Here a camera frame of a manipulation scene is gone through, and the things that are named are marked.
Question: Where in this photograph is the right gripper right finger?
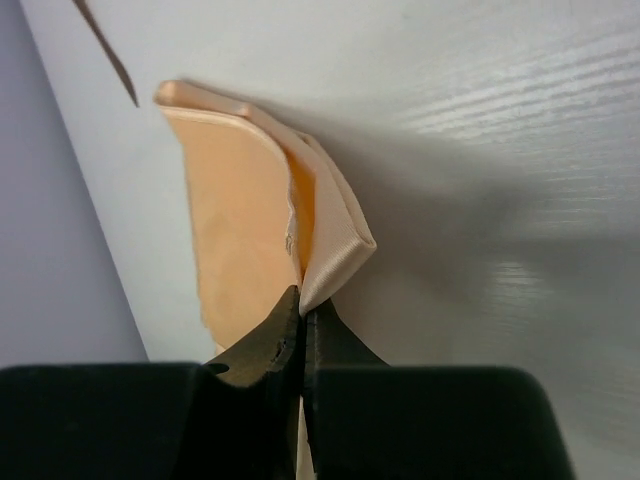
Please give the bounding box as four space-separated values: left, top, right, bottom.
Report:
303 302 575 479

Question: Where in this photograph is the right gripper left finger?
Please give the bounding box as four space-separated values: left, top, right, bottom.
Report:
1 287 300 479

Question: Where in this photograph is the peach satin napkin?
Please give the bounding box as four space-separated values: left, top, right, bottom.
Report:
154 80 380 479

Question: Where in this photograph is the copper knife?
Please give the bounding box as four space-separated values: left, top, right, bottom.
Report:
73 0 139 108

